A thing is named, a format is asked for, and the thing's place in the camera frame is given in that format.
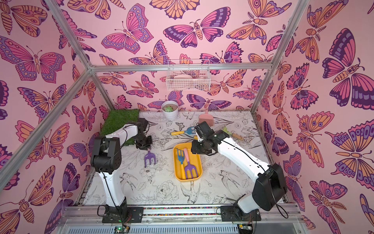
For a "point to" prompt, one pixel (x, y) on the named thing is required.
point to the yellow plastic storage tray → (195, 159)
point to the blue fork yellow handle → (190, 130)
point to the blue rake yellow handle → (181, 158)
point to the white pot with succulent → (170, 109)
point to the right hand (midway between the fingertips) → (191, 151)
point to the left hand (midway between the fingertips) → (152, 146)
